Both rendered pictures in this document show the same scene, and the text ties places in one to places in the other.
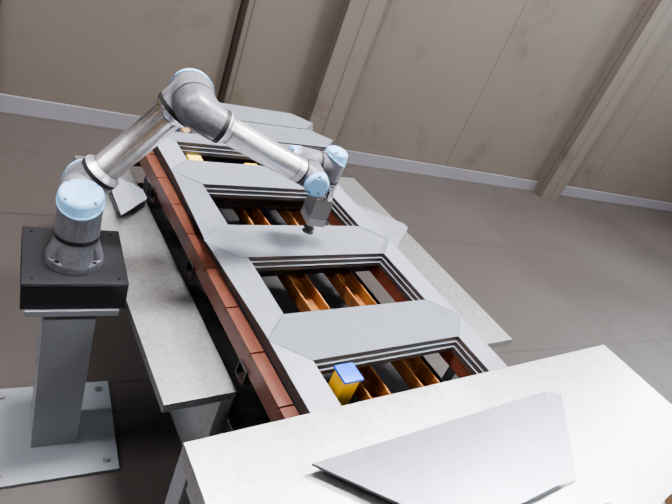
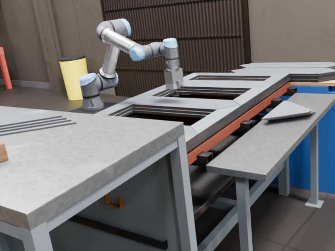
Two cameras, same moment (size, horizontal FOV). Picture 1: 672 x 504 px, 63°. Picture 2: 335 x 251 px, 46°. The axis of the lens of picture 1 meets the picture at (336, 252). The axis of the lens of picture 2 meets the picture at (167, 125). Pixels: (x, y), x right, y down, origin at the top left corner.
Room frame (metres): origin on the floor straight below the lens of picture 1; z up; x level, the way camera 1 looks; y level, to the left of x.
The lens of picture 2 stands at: (1.17, -2.03, 1.43)
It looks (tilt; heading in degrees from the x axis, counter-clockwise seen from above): 18 degrees down; 79
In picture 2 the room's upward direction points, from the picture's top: 7 degrees counter-clockwise
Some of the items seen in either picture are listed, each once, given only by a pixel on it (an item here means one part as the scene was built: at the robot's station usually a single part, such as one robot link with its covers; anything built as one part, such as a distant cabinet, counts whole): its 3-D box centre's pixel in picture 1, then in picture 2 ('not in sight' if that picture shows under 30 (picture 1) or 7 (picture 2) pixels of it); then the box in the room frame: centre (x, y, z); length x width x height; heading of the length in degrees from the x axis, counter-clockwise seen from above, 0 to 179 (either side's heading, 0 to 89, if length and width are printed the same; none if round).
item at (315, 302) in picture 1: (291, 275); not in sight; (1.66, 0.12, 0.70); 1.66 x 0.08 x 0.05; 42
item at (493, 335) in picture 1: (397, 249); (284, 125); (2.13, -0.25, 0.74); 1.20 x 0.26 x 0.03; 42
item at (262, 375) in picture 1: (200, 257); not in sight; (1.41, 0.39, 0.80); 1.62 x 0.04 x 0.06; 42
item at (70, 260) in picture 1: (76, 245); (91, 101); (1.20, 0.68, 0.82); 0.15 x 0.15 x 0.10
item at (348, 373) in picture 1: (347, 374); not in sight; (1.08, -0.15, 0.88); 0.06 x 0.06 x 0.02; 42
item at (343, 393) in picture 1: (334, 400); not in sight; (1.08, -0.15, 0.78); 0.05 x 0.05 x 0.19; 42
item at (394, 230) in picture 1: (382, 223); (293, 111); (2.24, -0.14, 0.77); 0.45 x 0.20 x 0.04; 42
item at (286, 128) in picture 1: (258, 128); (284, 71); (2.60, 0.61, 0.82); 0.80 x 0.40 x 0.06; 132
